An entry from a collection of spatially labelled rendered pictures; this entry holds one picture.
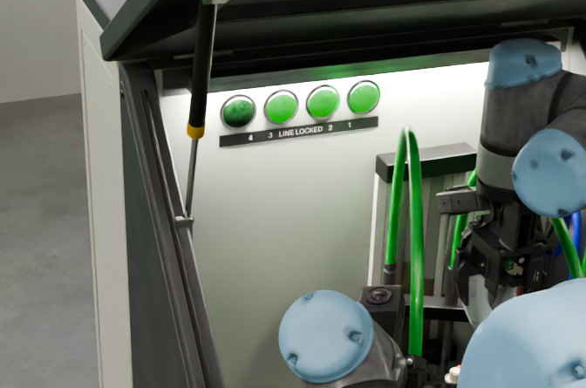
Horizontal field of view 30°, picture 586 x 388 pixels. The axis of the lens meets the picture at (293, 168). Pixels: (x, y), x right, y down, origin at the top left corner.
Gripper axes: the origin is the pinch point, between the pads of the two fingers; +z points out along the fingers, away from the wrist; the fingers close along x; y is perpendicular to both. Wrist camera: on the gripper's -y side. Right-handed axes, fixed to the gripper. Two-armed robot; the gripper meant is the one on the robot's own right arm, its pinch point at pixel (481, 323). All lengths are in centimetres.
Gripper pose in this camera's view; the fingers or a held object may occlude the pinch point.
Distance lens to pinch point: 133.5
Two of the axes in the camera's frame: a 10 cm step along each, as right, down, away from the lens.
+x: 9.3, -1.3, 3.3
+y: 3.6, 4.1, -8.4
